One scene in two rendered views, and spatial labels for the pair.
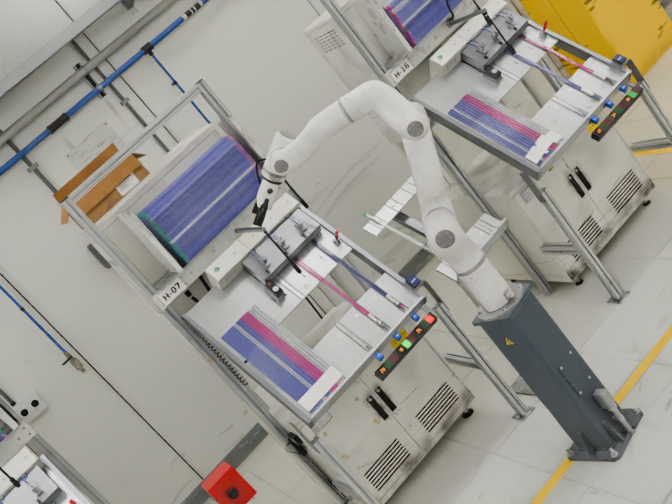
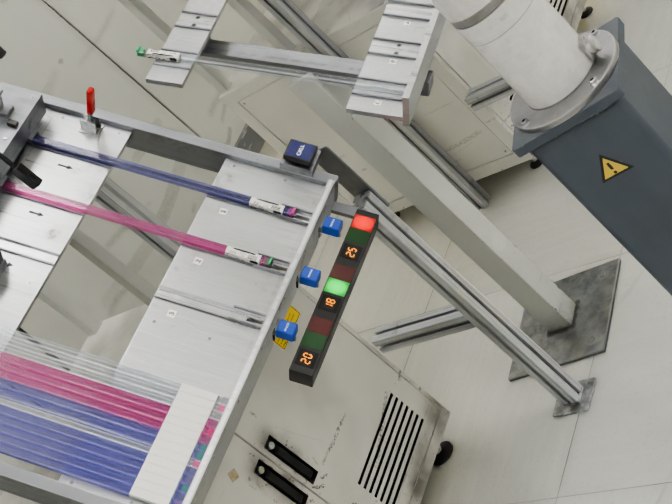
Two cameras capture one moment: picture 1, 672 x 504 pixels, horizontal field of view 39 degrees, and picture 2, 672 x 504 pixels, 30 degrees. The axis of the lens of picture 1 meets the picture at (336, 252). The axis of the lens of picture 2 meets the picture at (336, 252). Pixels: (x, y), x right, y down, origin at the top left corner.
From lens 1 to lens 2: 187 cm
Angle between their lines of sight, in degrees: 19
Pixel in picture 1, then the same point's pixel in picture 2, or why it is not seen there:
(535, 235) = (449, 80)
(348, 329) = (190, 294)
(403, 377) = (311, 403)
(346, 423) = not seen: outside the picture
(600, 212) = not seen: hidden behind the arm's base
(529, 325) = (651, 110)
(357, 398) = (234, 474)
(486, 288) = (542, 38)
